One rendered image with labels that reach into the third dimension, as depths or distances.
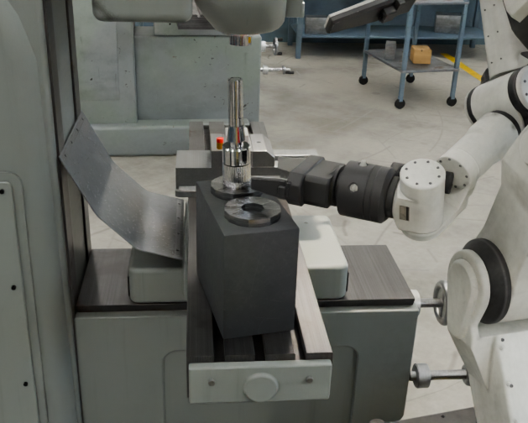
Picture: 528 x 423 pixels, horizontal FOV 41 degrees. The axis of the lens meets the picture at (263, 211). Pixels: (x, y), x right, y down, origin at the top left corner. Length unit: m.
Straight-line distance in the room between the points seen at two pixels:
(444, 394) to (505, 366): 1.37
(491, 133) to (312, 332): 0.43
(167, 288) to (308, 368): 0.56
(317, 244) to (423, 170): 0.68
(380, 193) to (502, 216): 0.22
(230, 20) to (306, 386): 0.73
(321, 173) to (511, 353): 0.45
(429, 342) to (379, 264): 1.08
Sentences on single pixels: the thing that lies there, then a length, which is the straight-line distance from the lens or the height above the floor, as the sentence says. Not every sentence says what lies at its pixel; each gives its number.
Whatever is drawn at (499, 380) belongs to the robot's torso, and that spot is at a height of 0.85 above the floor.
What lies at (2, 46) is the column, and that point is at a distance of 1.40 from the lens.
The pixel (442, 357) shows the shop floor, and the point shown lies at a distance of 2.80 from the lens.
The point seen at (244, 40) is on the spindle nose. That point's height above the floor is 1.29.
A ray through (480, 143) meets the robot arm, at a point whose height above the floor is 1.23.
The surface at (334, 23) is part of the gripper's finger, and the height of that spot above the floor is 1.48.
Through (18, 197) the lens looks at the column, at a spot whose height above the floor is 1.02.
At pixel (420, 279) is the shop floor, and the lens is 3.29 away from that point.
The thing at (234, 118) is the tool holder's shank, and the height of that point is 1.25.
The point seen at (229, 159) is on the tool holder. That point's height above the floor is 1.18.
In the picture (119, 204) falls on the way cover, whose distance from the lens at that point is 1.63.
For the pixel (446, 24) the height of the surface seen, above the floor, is 0.32.
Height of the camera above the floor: 1.59
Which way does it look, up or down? 25 degrees down
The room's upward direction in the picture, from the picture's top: 2 degrees clockwise
